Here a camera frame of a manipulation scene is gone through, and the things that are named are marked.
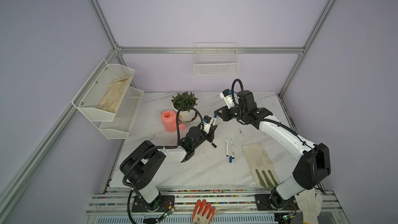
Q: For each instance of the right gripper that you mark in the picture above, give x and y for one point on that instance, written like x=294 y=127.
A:
x=225 y=112

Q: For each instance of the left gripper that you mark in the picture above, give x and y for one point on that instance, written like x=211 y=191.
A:
x=204 y=135

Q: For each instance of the white pen blue end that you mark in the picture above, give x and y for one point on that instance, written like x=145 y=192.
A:
x=227 y=147

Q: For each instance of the white pen with blue cap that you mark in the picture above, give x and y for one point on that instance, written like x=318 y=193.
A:
x=214 y=120

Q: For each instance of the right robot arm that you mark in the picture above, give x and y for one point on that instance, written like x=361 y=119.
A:
x=313 y=160

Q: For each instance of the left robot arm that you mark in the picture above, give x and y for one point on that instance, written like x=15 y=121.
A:
x=140 y=167

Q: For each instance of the white pen right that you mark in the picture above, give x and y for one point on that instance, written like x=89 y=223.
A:
x=232 y=149

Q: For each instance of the green potted plant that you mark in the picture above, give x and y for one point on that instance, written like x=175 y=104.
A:
x=183 y=103

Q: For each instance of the pink watering can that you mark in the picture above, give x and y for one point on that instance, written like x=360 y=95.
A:
x=170 y=123

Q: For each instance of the beige green work glove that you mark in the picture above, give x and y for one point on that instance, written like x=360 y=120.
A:
x=260 y=165

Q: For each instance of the orange rubber glove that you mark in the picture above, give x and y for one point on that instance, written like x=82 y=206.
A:
x=203 y=212

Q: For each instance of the white two-tier mesh shelf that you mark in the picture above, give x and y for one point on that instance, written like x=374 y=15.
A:
x=112 y=126

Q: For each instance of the white knit glove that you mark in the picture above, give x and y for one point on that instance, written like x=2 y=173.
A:
x=310 y=205

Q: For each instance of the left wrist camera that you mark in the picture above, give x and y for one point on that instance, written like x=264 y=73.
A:
x=206 y=124

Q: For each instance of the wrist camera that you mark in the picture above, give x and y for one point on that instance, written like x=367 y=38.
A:
x=206 y=124
x=226 y=95

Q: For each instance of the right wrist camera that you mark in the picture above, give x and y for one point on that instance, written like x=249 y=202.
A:
x=226 y=95

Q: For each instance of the white wire wall basket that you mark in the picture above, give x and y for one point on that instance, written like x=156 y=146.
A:
x=215 y=59

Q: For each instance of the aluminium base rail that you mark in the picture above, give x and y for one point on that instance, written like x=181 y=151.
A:
x=233 y=206

